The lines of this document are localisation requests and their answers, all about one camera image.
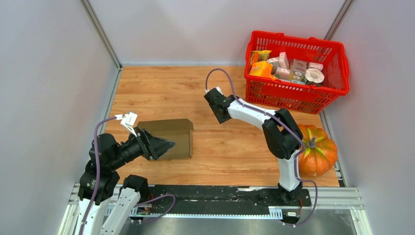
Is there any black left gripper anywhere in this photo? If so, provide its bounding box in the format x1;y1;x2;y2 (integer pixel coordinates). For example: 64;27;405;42
109;125;176;169

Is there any white round tape roll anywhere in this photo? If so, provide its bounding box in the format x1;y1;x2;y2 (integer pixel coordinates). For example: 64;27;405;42
304;68;325;84

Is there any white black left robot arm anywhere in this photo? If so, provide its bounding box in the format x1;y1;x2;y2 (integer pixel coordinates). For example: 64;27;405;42
75;127;175;235

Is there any brown cardboard paper box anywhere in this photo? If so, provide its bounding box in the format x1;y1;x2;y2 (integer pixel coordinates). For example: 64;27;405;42
138;118;194;161

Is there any red plastic shopping basket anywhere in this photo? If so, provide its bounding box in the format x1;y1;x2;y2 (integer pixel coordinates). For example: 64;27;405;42
244;30;349;114

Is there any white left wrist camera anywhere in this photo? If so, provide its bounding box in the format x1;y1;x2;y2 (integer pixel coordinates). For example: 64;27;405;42
114;111;138;137

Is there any yellow snack bag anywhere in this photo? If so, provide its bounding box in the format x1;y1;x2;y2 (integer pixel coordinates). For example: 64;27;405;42
250;50;272;64

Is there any white pink carton box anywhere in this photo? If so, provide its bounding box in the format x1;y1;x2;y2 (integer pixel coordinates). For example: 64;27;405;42
278;51;289;69

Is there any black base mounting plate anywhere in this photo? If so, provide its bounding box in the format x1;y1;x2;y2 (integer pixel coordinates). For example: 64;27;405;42
140;185;312;215

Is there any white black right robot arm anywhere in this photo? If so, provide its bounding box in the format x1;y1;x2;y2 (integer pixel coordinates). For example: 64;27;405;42
204;87;303;205

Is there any orange pumpkin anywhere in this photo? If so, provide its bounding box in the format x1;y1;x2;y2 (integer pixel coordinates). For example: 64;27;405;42
298;125;338;177

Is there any orange snack box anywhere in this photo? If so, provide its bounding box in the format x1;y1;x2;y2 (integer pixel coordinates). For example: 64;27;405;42
249;61;273;78

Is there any aluminium frame rail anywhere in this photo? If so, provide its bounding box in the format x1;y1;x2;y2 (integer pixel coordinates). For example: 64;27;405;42
59;184;372;235

